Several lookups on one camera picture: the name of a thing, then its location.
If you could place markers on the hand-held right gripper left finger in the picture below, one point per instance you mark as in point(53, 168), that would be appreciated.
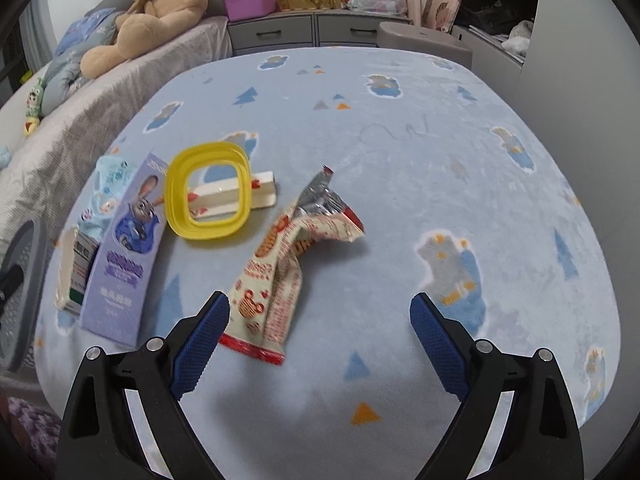
point(200, 345)

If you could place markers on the purple rabbit print carton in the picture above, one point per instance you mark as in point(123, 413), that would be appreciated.
point(120, 270)

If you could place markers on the gold foil box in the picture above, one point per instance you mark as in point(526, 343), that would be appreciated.
point(310, 1)

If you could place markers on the grey bed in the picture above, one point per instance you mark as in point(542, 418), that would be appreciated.
point(75, 130)

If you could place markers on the grey mesh basket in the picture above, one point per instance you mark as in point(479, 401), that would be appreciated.
point(27, 320)

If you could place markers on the pink patterned box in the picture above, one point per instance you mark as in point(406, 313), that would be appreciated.
point(442, 7)

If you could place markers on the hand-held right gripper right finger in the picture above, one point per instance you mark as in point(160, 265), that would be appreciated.
point(437, 345)

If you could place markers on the purple plastic basin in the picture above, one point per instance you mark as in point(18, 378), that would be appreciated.
point(250, 2)

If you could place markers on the blue printed quilt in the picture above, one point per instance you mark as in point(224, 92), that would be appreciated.
point(70, 55)

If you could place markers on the small white green box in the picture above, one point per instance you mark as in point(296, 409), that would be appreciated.
point(80, 265)

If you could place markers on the light blue printed blanket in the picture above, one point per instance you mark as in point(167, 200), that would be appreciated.
point(400, 160)

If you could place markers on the white cloth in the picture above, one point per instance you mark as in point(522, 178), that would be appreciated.
point(516, 37)

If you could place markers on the beige teddy bear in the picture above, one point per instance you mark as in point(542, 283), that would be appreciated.
point(165, 0)

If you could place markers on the grey stool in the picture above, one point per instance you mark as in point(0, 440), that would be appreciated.
point(425, 42)

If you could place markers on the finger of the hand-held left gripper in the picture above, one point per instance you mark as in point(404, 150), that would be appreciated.
point(11, 280)

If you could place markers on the white box with red arrows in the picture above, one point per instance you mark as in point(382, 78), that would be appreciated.
point(262, 192)

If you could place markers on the cream red printed snack wrapper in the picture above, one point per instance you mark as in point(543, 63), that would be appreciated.
point(280, 280)

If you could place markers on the small green doll toy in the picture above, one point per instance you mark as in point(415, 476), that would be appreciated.
point(34, 105)

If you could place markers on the grey drawer cabinet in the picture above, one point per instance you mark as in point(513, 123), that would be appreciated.
point(290, 30)

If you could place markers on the purple fluffy rug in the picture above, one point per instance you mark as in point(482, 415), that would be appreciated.
point(30, 435)

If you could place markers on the light blue printed packet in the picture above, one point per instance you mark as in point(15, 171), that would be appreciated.
point(107, 185)

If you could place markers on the small blue plush toy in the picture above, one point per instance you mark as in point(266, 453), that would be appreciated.
point(4, 156)

